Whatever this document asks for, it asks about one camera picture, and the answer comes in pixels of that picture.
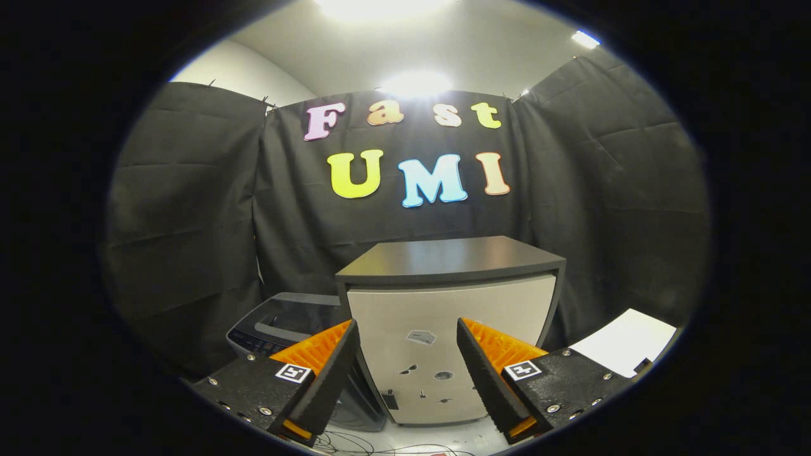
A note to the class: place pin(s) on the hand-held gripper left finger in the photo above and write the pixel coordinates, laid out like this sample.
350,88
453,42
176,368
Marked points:
329,373

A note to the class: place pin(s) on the white flat board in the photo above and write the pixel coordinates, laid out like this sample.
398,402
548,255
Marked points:
624,342

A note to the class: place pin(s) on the beige cabinet with dark top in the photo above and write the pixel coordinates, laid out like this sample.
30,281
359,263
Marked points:
443,304

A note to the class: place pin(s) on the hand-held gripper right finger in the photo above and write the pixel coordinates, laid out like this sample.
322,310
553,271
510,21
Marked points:
485,373

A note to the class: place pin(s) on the grey washing machine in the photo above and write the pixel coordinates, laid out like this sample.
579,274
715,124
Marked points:
362,405

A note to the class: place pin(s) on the large ceiling light panel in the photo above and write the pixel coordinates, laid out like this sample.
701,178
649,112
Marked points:
380,7

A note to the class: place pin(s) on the dark washing machine lid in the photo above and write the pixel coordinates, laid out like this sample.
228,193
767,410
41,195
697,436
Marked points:
304,310

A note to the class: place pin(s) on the black backdrop cloth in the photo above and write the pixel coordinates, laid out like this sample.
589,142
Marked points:
190,209

